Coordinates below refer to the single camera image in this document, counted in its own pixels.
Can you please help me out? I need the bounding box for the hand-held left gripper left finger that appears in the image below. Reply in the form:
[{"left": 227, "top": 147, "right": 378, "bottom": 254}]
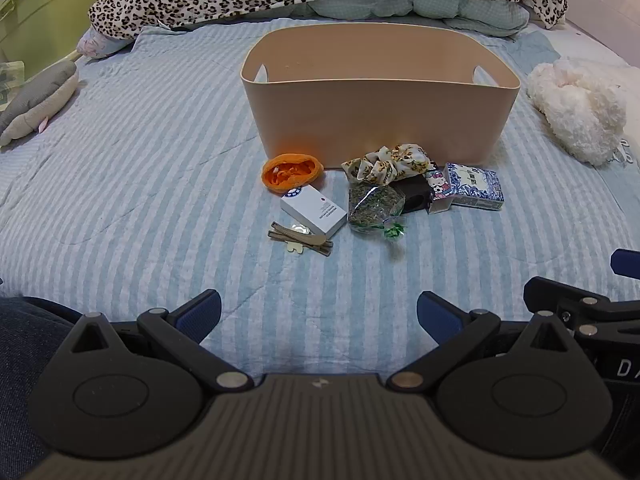
[{"left": 70, "top": 289, "right": 256, "bottom": 393}]

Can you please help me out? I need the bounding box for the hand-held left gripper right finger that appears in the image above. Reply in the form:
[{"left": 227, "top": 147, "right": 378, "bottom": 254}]
[{"left": 386, "top": 291, "right": 573, "bottom": 392}]

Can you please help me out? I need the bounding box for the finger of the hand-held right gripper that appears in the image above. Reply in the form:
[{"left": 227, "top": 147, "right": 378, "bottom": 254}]
[
  {"left": 611, "top": 249, "right": 640, "bottom": 279},
  {"left": 523, "top": 276, "right": 640, "bottom": 342}
]

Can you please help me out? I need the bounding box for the small black box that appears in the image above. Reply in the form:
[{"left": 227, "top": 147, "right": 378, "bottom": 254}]
[{"left": 390, "top": 175, "right": 433, "bottom": 215}]

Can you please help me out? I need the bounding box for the brown hair clip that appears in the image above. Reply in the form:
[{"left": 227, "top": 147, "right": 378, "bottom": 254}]
[
  {"left": 267, "top": 230, "right": 334, "bottom": 258},
  {"left": 270, "top": 221, "right": 331, "bottom": 247}
]

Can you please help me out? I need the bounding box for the small cartoon cat box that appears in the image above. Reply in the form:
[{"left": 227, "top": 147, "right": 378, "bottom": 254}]
[{"left": 425, "top": 169, "right": 453, "bottom": 215}]

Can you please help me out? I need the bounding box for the clear packet of dried herbs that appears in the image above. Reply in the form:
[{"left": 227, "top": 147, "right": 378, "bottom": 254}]
[{"left": 346, "top": 182, "right": 406, "bottom": 233}]

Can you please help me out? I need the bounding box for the blue patterned box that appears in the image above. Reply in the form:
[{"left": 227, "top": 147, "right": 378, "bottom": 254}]
[{"left": 444, "top": 162, "right": 505, "bottom": 212}]

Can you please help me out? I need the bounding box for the small white box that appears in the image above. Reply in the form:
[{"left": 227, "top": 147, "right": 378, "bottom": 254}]
[{"left": 280, "top": 184, "right": 348, "bottom": 239}]

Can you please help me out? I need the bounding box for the leopard print scrunchie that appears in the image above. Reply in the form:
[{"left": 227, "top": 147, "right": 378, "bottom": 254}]
[{"left": 341, "top": 143, "right": 433, "bottom": 183}]

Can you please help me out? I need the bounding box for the beige plastic storage basket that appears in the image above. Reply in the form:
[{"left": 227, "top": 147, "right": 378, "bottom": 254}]
[{"left": 240, "top": 22, "right": 522, "bottom": 168}]

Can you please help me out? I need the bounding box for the blue striped bed sheet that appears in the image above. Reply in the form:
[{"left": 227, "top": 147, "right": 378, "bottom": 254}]
[{"left": 0, "top": 17, "right": 640, "bottom": 386}]

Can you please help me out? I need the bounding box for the white fluffy plush toy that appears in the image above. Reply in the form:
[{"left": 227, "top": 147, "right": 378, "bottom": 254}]
[{"left": 526, "top": 57, "right": 628, "bottom": 167}]

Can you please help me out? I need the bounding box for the person's left leg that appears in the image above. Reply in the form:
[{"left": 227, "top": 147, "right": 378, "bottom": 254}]
[{"left": 0, "top": 296, "right": 86, "bottom": 461}]

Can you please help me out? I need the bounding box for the white mattress cover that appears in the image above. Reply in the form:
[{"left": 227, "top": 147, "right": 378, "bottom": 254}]
[{"left": 520, "top": 2, "right": 640, "bottom": 78}]

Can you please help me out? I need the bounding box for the grey plush toy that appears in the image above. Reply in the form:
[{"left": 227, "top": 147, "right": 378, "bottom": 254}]
[{"left": 0, "top": 59, "right": 81, "bottom": 147}]

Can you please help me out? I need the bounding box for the pale pink pillow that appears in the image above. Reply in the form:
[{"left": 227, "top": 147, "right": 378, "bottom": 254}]
[{"left": 75, "top": 25, "right": 136, "bottom": 61}]

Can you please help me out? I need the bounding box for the teal quilted duvet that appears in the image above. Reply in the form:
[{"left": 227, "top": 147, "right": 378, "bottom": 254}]
[{"left": 280, "top": 0, "right": 531, "bottom": 38}]

